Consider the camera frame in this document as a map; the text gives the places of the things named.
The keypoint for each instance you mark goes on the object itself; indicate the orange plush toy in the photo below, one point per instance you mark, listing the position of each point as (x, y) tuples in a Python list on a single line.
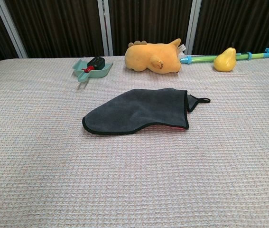
[(146, 57)]

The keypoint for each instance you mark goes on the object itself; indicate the beige woven tablecloth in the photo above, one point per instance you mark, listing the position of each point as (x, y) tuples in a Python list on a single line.
[(53, 166)]

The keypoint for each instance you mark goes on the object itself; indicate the white partition post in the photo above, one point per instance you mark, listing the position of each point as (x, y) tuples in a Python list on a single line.
[(105, 28), (11, 28), (193, 28)]

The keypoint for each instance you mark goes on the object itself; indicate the teal plastic dustpan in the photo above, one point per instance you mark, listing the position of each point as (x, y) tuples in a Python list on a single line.
[(97, 74)]

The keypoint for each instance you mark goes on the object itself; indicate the yellow pear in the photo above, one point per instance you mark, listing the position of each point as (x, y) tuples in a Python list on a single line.
[(224, 61)]

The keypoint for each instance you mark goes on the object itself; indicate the green blue toy water pump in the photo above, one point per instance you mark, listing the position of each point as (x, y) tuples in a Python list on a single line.
[(200, 58)]

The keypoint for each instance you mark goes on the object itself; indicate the dark grey cloth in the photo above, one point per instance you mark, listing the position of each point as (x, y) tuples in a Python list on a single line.
[(136, 111)]

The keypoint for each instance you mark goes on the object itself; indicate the black and red small device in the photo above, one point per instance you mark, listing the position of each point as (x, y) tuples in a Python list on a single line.
[(97, 63)]

